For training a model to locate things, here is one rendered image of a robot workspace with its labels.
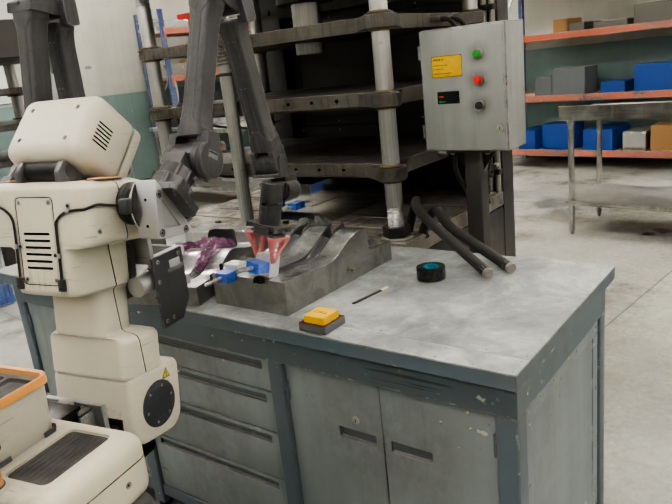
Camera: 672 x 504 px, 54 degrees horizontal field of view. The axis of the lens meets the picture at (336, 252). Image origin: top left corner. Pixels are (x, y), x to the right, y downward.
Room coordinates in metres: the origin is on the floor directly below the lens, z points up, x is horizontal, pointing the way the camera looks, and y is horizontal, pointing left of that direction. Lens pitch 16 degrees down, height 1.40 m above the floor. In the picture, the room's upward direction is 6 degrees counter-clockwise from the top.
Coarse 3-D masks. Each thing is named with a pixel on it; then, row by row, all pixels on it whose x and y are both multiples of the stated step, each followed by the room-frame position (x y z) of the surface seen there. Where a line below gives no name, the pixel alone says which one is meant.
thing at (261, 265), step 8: (256, 256) 1.64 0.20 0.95; (264, 256) 1.62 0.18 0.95; (248, 264) 1.60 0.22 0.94; (256, 264) 1.58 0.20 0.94; (264, 264) 1.59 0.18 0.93; (272, 264) 1.61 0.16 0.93; (240, 272) 1.55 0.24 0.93; (256, 272) 1.58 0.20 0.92; (264, 272) 1.60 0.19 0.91; (272, 272) 1.62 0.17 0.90
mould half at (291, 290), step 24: (312, 240) 1.85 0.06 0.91; (336, 240) 1.81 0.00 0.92; (360, 240) 1.84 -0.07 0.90; (384, 240) 1.96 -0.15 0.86; (312, 264) 1.71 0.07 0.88; (336, 264) 1.74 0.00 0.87; (360, 264) 1.83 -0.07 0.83; (216, 288) 1.72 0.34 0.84; (240, 288) 1.66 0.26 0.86; (264, 288) 1.61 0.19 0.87; (288, 288) 1.58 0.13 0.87; (312, 288) 1.65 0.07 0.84; (336, 288) 1.73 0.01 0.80; (288, 312) 1.57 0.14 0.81
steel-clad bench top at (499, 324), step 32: (416, 256) 1.96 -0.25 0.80; (448, 256) 1.92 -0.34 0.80; (480, 256) 1.89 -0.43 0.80; (512, 256) 1.85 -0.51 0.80; (352, 288) 1.72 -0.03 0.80; (416, 288) 1.67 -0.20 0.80; (448, 288) 1.64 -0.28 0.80; (480, 288) 1.61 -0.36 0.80; (512, 288) 1.59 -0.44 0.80; (544, 288) 1.56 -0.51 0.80; (576, 288) 1.54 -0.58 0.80; (256, 320) 1.56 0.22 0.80; (288, 320) 1.54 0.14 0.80; (352, 320) 1.49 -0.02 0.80; (384, 320) 1.47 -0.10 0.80; (416, 320) 1.45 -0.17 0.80; (448, 320) 1.43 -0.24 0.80; (480, 320) 1.40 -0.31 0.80; (512, 320) 1.38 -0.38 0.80; (544, 320) 1.37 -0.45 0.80; (416, 352) 1.27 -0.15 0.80; (448, 352) 1.26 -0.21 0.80; (480, 352) 1.24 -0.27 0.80; (512, 352) 1.22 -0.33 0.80
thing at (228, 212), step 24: (384, 192) 3.09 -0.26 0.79; (408, 192) 3.03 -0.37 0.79; (432, 192) 2.97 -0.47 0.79; (456, 192) 2.91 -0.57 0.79; (216, 216) 2.97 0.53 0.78; (360, 216) 2.66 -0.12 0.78; (384, 216) 2.60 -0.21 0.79; (456, 216) 2.47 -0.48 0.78; (408, 240) 2.20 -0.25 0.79; (432, 240) 2.32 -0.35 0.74
